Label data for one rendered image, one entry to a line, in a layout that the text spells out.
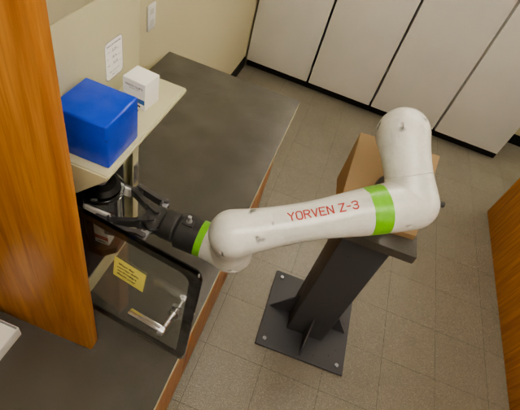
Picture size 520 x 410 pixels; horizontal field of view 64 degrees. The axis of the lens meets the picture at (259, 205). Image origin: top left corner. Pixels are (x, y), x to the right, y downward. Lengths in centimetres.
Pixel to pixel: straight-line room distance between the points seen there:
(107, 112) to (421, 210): 67
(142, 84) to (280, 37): 315
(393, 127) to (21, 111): 72
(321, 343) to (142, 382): 138
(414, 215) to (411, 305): 182
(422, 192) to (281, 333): 150
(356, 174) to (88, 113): 109
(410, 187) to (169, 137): 103
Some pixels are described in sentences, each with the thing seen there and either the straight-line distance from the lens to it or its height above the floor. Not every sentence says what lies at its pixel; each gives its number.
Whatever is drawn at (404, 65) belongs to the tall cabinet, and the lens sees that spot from 388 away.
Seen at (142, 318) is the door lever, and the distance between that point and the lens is 93.
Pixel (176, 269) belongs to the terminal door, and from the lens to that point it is 79.
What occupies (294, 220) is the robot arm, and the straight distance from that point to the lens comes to 89.
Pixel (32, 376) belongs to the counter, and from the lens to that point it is 120.
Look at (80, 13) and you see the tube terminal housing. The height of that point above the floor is 170.
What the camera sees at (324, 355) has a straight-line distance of 235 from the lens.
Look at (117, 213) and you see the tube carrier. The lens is 111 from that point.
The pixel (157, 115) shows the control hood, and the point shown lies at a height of 151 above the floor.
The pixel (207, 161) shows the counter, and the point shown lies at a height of 94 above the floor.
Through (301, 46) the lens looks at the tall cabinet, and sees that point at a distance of 393.
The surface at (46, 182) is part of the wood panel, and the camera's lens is 69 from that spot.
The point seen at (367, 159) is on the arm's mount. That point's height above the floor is 112.
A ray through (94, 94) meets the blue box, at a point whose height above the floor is 160.
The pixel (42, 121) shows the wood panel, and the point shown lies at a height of 167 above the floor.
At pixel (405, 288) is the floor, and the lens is 282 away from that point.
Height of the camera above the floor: 204
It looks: 47 degrees down
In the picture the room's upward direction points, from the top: 19 degrees clockwise
